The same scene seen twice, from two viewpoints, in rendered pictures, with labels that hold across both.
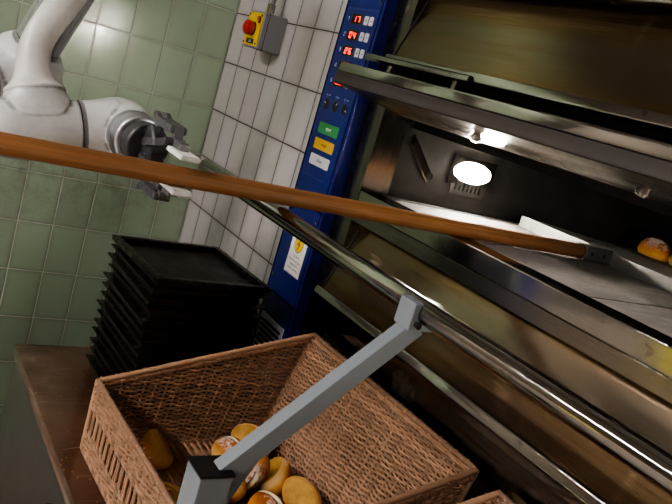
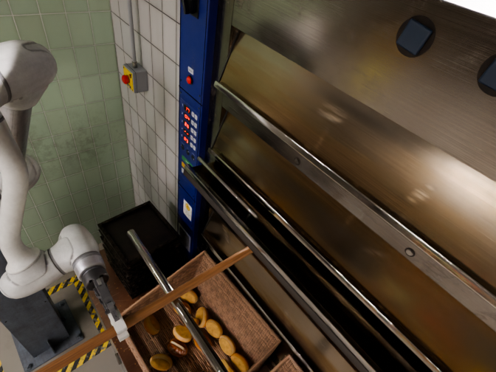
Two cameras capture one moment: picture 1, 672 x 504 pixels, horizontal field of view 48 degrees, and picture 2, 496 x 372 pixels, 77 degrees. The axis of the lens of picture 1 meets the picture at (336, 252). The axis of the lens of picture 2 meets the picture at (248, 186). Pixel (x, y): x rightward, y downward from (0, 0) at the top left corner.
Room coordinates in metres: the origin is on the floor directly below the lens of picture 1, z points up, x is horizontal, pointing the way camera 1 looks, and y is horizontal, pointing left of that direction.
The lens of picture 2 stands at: (0.71, 0.06, 2.18)
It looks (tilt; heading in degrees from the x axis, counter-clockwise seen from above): 43 degrees down; 346
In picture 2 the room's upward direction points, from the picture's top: 13 degrees clockwise
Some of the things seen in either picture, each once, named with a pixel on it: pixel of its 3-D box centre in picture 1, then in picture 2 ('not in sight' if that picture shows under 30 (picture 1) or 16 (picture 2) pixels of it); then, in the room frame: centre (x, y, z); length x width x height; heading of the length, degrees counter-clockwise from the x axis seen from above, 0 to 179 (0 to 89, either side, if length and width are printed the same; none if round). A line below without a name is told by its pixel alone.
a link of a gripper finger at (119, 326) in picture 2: (183, 154); (117, 321); (1.11, 0.26, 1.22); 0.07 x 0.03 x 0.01; 34
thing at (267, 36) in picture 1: (264, 32); (135, 77); (2.14, 0.36, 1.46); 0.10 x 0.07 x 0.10; 35
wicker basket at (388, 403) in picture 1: (264, 457); (195, 334); (1.26, 0.02, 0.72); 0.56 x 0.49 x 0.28; 37
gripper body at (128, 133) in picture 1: (149, 148); (98, 285); (1.24, 0.34, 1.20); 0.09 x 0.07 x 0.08; 34
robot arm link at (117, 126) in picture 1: (137, 139); (90, 267); (1.30, 0.38, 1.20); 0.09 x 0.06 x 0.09; 124
